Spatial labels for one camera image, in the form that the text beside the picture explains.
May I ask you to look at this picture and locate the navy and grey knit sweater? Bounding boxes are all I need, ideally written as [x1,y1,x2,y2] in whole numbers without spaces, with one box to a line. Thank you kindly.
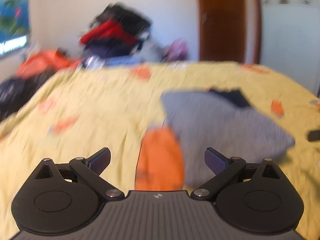
[161,90,295,187]

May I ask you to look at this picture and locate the dark patterned clothes at left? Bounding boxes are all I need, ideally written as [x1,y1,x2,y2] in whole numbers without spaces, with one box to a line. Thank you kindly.
[0,68,55,121]

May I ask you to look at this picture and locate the pile of dark clothes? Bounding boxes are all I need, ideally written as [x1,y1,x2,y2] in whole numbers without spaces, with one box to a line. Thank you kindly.
[79,2,152,59]

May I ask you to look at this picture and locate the yellow carrot print quilt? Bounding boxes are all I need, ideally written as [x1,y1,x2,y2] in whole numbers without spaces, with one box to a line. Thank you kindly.
[1,62,319,239]

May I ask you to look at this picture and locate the white wardrobe with flower decals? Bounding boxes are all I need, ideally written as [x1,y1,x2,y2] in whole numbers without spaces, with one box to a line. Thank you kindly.
[260,0,319,94]

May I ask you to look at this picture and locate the orange plastic bag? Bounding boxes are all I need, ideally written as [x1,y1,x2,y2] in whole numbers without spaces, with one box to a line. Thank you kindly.
[16,50,81,79]

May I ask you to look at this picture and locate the light blue folded blanket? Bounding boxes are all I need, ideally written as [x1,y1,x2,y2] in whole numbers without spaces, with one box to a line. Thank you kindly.
[103,56,141,67]

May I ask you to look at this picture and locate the pink plastic bag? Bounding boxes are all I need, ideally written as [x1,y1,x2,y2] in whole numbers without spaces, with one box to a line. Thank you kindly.
[164,38,189,62]

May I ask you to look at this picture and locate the brown wooden door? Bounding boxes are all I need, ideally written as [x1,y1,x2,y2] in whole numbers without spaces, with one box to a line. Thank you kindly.
[199,0,246,62]

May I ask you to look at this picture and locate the red garment on pile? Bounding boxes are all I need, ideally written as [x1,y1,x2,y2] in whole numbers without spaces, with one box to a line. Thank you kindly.
[79,20,137,45]

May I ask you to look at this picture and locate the lotus print window blind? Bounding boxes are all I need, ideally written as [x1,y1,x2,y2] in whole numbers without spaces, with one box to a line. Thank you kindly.
[0,0,30,42]

